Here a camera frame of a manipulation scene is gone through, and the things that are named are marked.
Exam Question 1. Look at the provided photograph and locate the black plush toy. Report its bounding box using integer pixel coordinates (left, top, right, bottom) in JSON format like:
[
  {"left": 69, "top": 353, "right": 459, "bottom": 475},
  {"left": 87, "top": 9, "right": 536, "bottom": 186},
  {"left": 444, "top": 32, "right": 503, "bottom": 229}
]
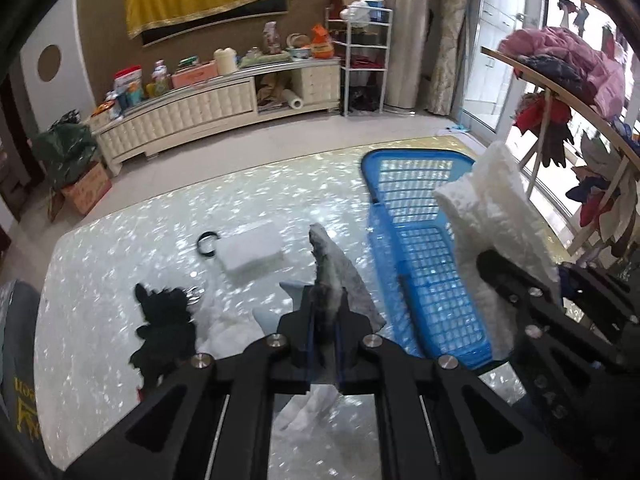
[{"left": 129, "top": 283, "right": 196, "bottom": 401}]

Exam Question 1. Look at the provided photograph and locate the white fluffy towel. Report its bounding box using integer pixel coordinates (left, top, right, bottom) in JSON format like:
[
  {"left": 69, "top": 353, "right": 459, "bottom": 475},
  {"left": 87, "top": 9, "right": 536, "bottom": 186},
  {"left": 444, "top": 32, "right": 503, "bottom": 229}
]
[{"left": 434, "top": 141, "right": 561, "bottom": 361}]

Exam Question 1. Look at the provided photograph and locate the blue plastic laundry basket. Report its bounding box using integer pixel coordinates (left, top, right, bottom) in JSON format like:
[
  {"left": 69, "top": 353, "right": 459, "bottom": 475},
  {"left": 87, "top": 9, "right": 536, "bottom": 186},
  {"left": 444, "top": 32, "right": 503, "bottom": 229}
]
[{"left": 360, "top": 148, "right": 492, "bottom": 370}]

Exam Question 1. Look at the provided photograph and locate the grey fluffy cloth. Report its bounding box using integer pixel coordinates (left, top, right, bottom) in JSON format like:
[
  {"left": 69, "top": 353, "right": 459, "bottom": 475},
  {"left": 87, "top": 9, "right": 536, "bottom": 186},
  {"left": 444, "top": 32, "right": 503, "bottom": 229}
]
[{"left": 309, "top": 223, "right": 386, "bottom": 385}]

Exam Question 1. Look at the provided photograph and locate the black hair band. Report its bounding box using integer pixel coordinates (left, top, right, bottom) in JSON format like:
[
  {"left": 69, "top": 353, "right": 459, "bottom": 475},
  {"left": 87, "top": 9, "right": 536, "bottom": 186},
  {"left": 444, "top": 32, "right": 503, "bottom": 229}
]
[{"left": 195, "top": 231, "right": 220, "bottom": 258}]

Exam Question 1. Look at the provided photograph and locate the light blue white garment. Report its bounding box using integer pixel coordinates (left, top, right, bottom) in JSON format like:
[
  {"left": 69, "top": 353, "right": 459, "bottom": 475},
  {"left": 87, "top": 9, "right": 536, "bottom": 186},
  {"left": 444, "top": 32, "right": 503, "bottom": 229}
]
[{"left": 192, "top": 306, "right": 338, "bottom": 438}]

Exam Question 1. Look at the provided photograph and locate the white folded cloth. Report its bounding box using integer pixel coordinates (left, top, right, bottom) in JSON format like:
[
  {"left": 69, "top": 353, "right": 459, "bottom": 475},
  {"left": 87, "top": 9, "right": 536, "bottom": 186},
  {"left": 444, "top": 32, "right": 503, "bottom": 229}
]
[{"left": 215, "top": 221, "right": 284, "bottom": 276}]

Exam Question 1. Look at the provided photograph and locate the wooden clothes drying rack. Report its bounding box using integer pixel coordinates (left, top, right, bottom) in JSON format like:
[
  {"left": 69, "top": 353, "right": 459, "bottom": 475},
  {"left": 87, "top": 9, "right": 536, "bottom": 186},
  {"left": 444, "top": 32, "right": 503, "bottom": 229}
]
[{"left": 480, "top": 47, "right": 639, "bottom": 258}]

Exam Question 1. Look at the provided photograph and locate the pink clothes pile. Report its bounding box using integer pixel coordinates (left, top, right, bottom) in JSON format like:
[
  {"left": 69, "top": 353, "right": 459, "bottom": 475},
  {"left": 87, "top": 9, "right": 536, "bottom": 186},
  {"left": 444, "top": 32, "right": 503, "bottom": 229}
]
[{"left": 498, "top": 27, "right": 625, "bottom": 119}]

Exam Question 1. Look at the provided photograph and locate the cardboard box on floor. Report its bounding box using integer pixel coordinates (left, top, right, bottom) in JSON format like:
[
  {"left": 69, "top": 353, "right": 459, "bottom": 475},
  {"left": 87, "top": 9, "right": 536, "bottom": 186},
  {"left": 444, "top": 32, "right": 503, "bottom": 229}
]
[{"left": 47, "top": 162, "right": 112, "bottom": 222}]

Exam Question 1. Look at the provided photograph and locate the dark green bag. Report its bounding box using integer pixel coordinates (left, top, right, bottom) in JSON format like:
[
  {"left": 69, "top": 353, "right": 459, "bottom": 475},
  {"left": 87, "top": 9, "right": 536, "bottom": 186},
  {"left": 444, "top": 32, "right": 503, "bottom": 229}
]
[{"left": 32, "top": 110, "right": 98, "bottom": 191}]

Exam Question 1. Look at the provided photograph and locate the paper towel roll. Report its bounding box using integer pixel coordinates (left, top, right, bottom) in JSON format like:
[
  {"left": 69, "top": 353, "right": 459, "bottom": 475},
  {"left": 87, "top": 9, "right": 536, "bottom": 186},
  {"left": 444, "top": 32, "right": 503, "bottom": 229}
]
[{"left": 281, "top": 89, "right": 304, "bottom": 110}]

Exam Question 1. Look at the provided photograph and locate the cream tv cabinet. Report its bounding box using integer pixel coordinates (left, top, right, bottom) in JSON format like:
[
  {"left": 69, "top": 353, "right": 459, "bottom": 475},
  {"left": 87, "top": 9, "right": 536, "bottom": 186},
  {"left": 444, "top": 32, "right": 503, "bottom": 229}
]
[{"left": 92, "top": 58, "right": 341, "bottom": 174}]

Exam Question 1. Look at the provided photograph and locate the white metal shelf rack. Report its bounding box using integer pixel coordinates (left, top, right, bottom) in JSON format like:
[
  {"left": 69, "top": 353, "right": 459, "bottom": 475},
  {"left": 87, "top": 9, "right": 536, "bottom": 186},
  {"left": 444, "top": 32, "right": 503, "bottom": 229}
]
[{"left": 324, "top": 0, "right": 394, "bottom": 117}]

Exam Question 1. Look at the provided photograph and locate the patterned curtain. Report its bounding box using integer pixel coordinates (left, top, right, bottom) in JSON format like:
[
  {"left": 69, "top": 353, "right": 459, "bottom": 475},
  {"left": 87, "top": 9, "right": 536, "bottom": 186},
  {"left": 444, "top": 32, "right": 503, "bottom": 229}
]
[{"left": 426, "top": 0, "right": 469, "bottom": 116}]

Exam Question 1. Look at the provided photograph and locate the orange bag on cabinet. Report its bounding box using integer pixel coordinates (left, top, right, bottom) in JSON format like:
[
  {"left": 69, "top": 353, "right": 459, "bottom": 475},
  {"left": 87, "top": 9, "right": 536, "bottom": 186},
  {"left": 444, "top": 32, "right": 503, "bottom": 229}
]
[{"left": 310, "top": 24, "right": 334, "bottom": 60}]

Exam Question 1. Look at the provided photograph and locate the silver standing air conditioner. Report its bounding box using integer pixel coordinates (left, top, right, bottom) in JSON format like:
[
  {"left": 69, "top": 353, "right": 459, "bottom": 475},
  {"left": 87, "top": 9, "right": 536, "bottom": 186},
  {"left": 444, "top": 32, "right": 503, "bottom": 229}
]
[{"left": 384, "top": 0, "right": 439, "bottom": 115}]

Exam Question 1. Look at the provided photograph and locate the pink box on cabinet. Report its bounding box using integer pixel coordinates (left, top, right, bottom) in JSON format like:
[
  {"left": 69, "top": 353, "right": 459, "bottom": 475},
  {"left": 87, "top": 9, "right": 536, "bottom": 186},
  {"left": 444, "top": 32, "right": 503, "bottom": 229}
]
[{"left": 171, "top": 61, "right": 218, "bottom": 89}]

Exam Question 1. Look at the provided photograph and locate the cream round jar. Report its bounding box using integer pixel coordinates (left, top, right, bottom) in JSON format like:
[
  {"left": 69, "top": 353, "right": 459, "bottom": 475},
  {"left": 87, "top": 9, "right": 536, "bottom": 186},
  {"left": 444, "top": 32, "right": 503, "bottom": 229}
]
[{"left": 214, "top": 48, "right": 238, "bottom": 76}]

